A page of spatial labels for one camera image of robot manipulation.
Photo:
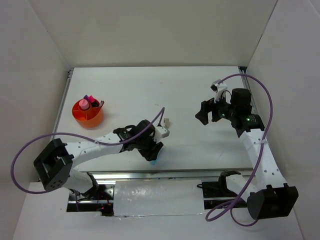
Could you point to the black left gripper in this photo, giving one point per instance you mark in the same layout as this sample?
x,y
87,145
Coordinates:
x,y
151,154

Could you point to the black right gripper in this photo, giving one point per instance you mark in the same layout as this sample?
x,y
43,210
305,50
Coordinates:
x,y
207,106

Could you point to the light blue highlighter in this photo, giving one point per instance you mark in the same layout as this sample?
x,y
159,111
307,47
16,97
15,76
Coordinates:
x,y
154,162

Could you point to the pink highlighter black cap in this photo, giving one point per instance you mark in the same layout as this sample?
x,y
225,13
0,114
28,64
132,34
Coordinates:
x,y
94,103

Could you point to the purple marker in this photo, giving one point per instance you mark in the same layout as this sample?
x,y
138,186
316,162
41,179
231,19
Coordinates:
x,y
86,98

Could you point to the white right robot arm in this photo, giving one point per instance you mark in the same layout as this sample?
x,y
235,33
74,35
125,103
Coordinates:
x,y
266,192

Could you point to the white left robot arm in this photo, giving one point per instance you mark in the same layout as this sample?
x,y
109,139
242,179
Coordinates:
x,y
56,164

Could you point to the white and yellow eraser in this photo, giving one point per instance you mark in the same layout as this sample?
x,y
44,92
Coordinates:
x,y
166,122

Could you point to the orange round organizer container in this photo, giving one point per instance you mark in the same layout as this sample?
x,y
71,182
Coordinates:
x,y
88,119

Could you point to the pink eraser in container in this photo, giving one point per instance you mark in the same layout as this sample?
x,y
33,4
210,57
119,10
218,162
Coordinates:
x,y
83,104

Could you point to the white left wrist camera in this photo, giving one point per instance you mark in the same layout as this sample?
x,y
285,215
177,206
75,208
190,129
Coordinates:
x,y
160,133

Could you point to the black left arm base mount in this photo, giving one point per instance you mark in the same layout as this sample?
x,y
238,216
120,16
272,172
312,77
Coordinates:
x,y
95,192

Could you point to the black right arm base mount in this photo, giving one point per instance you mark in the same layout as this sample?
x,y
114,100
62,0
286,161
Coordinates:
x,y
217,189

